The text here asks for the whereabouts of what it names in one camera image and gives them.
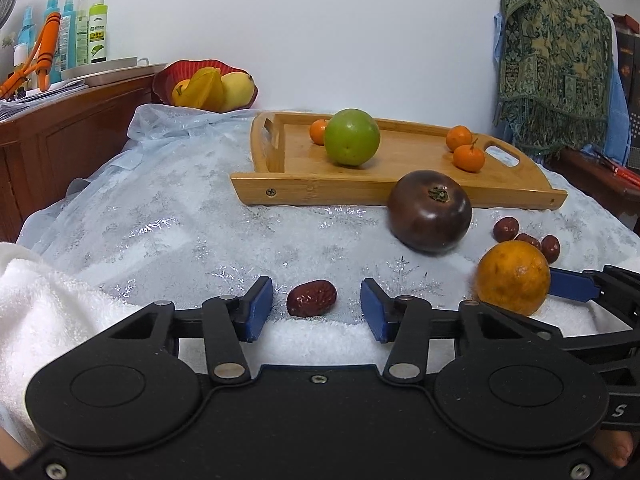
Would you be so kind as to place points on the dark purple tomato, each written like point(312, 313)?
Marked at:
point(430, 215)

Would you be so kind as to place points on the pale green bottle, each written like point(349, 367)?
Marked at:
point(82, 35)

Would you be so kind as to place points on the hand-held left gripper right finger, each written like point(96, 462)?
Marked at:
point(377, 310)

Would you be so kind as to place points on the small tangerine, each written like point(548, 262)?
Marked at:
point(317, 132)

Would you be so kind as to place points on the wooden tray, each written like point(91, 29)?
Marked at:
point(410, 152)

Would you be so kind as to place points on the red items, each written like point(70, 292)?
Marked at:
point(620, 170)

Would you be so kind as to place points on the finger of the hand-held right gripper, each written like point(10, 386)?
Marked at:
point(610, 360)
point(572, 284)

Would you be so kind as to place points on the small teal bottle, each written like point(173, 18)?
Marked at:
point(26, 35)

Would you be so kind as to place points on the teal spray bottle white label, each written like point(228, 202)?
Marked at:
point(67, 35)

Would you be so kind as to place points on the white towel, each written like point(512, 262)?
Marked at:
point(40, 310)

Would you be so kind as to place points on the yellow mango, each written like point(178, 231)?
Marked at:
point(237, 92)

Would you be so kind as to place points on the dark box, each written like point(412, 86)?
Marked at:
point(629, 60)

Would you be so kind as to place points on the white tray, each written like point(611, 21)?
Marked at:
point(110, 72)

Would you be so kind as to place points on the yellow starfruit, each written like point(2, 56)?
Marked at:
point(205, 87)

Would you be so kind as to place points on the stack of papers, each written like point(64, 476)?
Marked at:
point(35, 100)

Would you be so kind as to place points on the tangerine with stem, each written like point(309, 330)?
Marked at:
point(469, 159)

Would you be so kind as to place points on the red fruit bowl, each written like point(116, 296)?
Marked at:
point(162, 87)

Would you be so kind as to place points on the person's right hand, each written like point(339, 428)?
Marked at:
point(617, 447)

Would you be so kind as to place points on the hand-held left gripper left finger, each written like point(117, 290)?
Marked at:
point(257, 310)

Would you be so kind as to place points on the wooden cabinet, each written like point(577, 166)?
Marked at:
point(60, 160)

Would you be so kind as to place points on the green round citrus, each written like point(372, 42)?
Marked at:
point(352, 137)

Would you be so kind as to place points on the large orange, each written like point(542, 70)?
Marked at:
point(512, 277)

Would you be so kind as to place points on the green patterned shawl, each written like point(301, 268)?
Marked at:
point(550, 60)

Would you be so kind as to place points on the wooden chair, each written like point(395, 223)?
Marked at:
point(590, 180)

